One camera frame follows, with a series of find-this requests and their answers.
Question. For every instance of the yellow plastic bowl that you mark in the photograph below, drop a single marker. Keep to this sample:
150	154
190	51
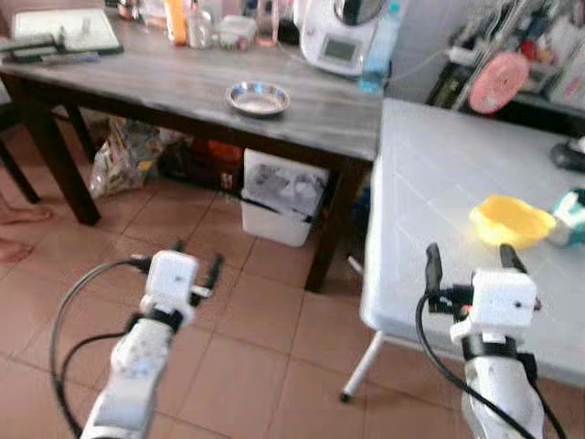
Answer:
507	224

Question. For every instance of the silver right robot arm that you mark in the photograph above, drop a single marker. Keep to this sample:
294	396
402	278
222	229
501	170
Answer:
498	393

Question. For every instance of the teal and white cup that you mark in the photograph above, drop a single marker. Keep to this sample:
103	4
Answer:
569	219

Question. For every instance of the white plastic folding table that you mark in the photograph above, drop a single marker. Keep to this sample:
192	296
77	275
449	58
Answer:
439	183

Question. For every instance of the white storage bin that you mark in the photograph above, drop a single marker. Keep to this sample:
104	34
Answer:
279	206

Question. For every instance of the printed plastic bag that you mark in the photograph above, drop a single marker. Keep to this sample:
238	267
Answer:
123	160

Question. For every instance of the black dish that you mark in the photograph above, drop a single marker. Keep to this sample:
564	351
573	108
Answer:
569	157

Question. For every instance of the person's bare foot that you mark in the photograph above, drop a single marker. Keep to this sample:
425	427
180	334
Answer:
23	214
14	251

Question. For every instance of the cluttered dark shelf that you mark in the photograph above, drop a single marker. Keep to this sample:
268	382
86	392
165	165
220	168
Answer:
539	101

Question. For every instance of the dark wooden table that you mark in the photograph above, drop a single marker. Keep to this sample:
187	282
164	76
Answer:
137	87

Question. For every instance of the stainless steel bowl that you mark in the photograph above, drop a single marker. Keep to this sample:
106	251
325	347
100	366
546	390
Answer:
258	99

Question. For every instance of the pink round fan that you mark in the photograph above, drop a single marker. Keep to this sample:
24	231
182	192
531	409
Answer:
499	82

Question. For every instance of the white plastic basket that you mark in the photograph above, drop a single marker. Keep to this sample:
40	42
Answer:
571	73

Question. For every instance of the grey pen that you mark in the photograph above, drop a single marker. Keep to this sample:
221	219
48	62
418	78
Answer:
71	58

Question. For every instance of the blue plastic water bottle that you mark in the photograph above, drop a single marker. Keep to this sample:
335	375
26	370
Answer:
379	55

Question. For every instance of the clear glass jar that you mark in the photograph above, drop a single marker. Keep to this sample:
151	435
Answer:
200	27

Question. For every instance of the small white container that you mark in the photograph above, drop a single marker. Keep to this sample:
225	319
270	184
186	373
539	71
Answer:
238	32

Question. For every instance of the orange bottle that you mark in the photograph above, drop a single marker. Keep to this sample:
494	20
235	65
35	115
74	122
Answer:
175	23

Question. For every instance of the pink glass bottle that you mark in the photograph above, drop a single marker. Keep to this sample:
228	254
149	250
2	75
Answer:
267	23

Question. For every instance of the white kitchen appliance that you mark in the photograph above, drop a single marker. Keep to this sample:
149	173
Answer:
334	46

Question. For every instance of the black flat case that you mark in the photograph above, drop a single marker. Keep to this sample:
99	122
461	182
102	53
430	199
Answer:
27	48

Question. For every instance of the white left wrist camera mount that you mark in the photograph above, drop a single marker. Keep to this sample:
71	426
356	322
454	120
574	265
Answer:
172	274

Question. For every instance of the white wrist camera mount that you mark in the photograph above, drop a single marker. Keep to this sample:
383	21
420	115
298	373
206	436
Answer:
172	274
503	302

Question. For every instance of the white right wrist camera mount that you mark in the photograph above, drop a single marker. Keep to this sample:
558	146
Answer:
503	302

